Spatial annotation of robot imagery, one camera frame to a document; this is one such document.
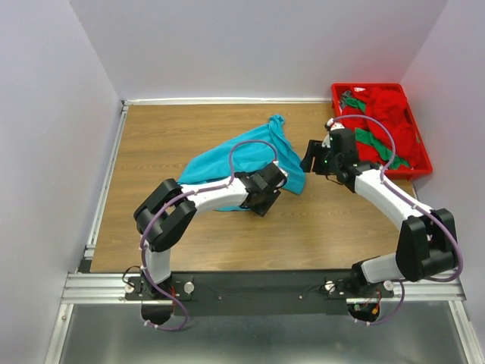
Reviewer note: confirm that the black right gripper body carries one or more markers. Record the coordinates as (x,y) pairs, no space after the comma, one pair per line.
(332,161)

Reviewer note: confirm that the teal t-shirt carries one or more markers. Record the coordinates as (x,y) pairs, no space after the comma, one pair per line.
(264,143)

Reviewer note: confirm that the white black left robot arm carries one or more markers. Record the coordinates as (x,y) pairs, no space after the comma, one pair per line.
(164,216)

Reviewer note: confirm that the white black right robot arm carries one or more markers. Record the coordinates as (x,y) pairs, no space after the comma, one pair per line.
(427,244)

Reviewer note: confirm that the green t-shirt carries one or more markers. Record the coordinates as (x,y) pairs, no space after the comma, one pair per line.
(372,142)

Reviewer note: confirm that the red t-shirt pile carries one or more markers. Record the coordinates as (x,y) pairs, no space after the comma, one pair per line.
(391,100)

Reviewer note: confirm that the grey garment in bin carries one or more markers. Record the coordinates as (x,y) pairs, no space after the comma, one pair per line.
(344,96)

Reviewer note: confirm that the red plastic bin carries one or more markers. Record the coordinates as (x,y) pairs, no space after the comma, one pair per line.
(424,167)

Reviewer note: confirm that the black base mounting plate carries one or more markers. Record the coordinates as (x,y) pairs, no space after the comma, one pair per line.
(270,292)

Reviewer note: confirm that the aluminium frame rail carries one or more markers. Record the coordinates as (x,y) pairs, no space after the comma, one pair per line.
(326,227)

